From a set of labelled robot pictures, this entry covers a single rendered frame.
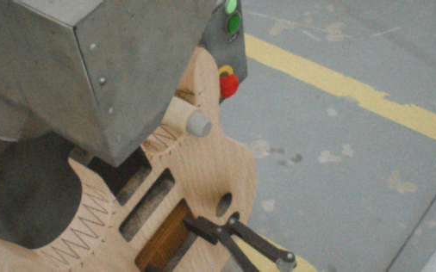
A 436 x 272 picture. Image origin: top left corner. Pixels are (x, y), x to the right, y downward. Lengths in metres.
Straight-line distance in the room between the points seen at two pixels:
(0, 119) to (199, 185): 0.25
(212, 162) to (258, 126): 1.52
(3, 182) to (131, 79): 0.66
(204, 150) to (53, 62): 0.40
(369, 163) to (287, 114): 0.34
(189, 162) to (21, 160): 0.39
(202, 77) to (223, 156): 0.15
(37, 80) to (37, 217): 0.73
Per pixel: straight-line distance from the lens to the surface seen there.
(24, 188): 1.21
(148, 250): 0.89
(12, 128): 0.90
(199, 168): 0.88
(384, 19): 2.81
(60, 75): 0.51
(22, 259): 0.71
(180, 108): 0.75
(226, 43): 1.16
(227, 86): 1.16
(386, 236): 2.16
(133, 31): 0.51
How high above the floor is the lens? 1.81
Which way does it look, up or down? 49 degrees down
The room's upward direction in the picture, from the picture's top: 8 degrees counter-clockwise
